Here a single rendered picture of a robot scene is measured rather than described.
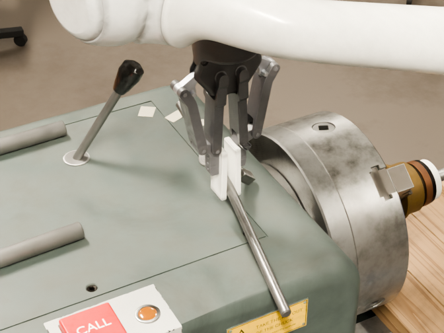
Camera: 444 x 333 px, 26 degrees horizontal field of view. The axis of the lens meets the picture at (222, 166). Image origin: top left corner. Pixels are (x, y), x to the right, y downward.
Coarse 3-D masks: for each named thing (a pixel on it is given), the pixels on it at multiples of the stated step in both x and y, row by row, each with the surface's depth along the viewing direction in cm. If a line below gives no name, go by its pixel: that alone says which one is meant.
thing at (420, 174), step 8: (416, 160) 155; (408, 168) 152; (416, 168) 153; (424, 168) 152; (416, 176) 151; (424, 176) 152; (432, 176) 152; (416, 184) 150; (424, 184) 152; (432, 184) 152; (416, 192) 150; (424, 192) 152; (432, 192) 152; (400, 200) 151; (408, 200) 149; (416, 200) 151; (424, 200) 153; (432, 200) 154; (408, 208) 150; (416, 208) 152
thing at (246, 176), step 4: (200, 156) 117; (204, 156) 117; (200, 160) 117; (204, 160) 117; (200, 164) 117; (204, 164) 117; (240, 168) 123; (244, 168) 125; (240, 172) 123; (244, 172) 124; (248, 172) 125; (240, 176) 123; (244, 176) 124; (248, 176) 124; (252, 176) 125; (244, 180) 125; (248, 180) 125; (252, 180) 126; (248, 184) 126
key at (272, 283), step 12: (180, 108) 122; (228, 180) 117; (228, 192) 116; (240, 204) 114; (240, 216) 113; (252, 228) 112; (252, 240) 110; (264, 264) 107; (264, 276) 107; (276, 288) 105; (276, 300) 104; (288, 312) 103
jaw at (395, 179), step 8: (376, 168) 137; (384, 168) 137; (392, 168) 139; (400, 168) 139; (376, 176) 136; (384, 176) 137; (392, 176) 139; (400, 176) 139; (408, 176) 139; (376, 184) 136; (384, 184) 136; (392, 184) 138; (400, 184) 139; (408, 184) 139; (384, 192) 136; (392, 192) 136; (400, 192) 139; (408, 192) 144
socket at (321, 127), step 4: (316, 124) 142; (320, 124) 142; (324, 124) 142; (328, 124) 141; (316, 128) 141; (320, 128) 142; (324, 128) 142; (328, 128) 140; (332, 128) 140; (320, 132) 140; (324, 132) 139; (328, 132) 139
